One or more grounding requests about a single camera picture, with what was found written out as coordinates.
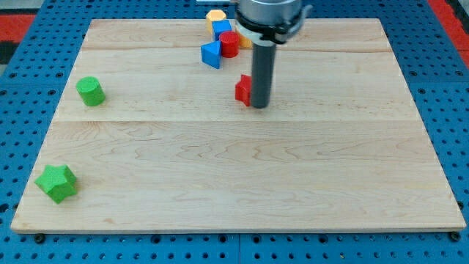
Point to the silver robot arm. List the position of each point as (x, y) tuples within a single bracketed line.
[(270, 22)]

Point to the red star block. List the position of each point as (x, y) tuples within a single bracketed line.
[(243, 90)]

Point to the green star block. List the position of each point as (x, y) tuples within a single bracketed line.
[(57, 182)]

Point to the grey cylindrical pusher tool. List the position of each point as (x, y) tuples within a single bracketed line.
[(263, 60)]

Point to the blue triangle block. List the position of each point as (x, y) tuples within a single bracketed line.
[(211, 54)]

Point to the wooden board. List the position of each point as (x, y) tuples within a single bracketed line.
[(341, 147)]

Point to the yellow block behind tool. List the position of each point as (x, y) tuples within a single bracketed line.
[(244, 42)]

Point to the red cylinder block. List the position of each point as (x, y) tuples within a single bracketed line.
[(229, 44)]

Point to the blue cube block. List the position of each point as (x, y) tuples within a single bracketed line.
[(219, 27)]

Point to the yellow hexagon block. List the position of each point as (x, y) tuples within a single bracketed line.
[(211, 16)]

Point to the green cylinder block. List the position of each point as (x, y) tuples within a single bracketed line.
[(90, 91)]

